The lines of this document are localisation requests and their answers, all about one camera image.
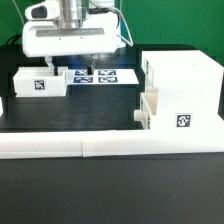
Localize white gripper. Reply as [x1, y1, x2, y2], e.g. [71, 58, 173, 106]
[22, 16, 120, 76]

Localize white drawer tray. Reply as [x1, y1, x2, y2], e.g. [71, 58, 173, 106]
[13, 67, 68, 97]
[134, 87, 158, 130]

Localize white front drawer tray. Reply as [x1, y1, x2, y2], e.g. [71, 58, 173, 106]
[134, 87, 158, 130]

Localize white drawer cabinet box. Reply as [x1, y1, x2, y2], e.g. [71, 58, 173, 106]
[141, 50, 224, 131]

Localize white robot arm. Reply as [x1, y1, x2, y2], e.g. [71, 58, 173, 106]
[22, 0, 119, 72]

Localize white marker tag sheet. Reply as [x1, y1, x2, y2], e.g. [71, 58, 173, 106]
[67, 69, 139, 85]

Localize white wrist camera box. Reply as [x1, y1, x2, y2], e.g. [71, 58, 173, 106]
[25, 0, 60, 21]

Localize white thin cable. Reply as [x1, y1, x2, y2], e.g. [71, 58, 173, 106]
[114, 6, 135, 48]

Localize black base cables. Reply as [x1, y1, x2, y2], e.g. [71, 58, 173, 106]
[4, 33, 24, 47]

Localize white front barrier rail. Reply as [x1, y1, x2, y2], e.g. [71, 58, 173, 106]
[0, 130, 224, 159]

